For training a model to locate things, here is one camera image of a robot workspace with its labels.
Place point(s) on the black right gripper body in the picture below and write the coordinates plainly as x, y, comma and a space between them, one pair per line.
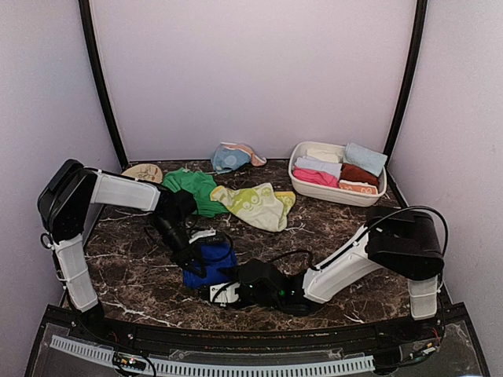
268, 302

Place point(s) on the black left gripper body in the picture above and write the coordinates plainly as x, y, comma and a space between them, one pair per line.
166, 227

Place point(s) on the royal blue towel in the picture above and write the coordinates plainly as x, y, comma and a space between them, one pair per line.
217, 258

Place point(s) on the cream yellow cloth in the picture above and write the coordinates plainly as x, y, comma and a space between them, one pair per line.
261, 206

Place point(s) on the light blue towel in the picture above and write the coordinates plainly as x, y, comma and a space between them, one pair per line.
364, 158

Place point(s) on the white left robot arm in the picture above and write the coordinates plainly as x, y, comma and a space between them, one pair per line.
63, 206

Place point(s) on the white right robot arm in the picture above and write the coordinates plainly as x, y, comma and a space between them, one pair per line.
403, 241

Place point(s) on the green towel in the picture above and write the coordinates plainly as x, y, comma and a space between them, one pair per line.
200, 185

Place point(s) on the pale blue patterned cloth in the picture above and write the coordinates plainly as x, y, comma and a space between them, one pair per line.
229, 157

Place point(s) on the white plastic basket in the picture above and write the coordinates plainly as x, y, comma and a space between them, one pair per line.
336, 195

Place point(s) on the pink rolled towel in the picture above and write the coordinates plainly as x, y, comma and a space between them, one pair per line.
316, 177

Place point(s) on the white lavender rolled towel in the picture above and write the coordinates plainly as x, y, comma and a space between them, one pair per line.
310, 163

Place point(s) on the orange patterned rolled towel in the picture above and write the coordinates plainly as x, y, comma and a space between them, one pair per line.
358, 187

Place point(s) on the brown rolled towel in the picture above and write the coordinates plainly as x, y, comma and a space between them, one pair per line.
354, 173

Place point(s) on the cream rolled towel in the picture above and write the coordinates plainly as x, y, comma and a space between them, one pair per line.
326, 156

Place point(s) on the small green circuit board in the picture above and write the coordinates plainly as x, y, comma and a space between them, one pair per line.
128, 362

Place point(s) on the white slotted cable duct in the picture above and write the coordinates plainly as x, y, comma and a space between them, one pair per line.
102, 356

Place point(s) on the black front rail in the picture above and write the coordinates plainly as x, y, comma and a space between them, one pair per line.
350, 325

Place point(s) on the black corner frame post left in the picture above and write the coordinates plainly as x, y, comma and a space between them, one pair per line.
99, 81

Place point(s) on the black corner frame post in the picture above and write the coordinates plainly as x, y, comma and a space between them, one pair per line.
407, 79
99, 81

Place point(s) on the black corner frame post right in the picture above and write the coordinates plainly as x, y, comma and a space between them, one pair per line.
407, 79

